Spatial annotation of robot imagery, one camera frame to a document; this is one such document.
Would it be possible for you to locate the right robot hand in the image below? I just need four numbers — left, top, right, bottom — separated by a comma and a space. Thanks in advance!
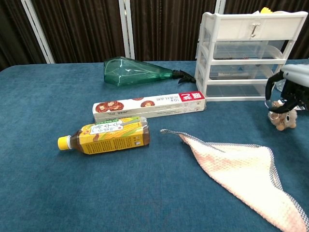
265, 64, 309, 114

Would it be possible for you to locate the bear keychain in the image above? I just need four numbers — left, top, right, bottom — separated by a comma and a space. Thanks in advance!
264, 99, 298, 131

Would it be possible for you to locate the white drawer organizer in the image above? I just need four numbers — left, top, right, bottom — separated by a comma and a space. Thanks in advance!
194, 11, 309, 102

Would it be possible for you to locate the cream woven dish cloth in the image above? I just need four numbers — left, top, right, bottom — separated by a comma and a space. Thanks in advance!
160, 129, 309, 232

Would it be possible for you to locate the long white cling film box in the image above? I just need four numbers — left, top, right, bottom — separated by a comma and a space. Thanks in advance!
92, 91, 207, 124

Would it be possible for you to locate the green plastic spray bottle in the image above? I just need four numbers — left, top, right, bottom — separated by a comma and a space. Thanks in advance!
103, 56, 197, 87

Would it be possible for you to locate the yellow label tea bottle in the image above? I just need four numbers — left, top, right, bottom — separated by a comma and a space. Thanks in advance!
57, 116, 151, 155

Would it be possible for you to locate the blue felt table cover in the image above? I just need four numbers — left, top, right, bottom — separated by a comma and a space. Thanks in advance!
0, 59, 309, 232

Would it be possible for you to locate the white partition frame post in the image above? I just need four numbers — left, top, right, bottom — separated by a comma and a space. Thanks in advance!
20, 0, 56, 64
118, 0, 135, 60
214, 0, 226, 14

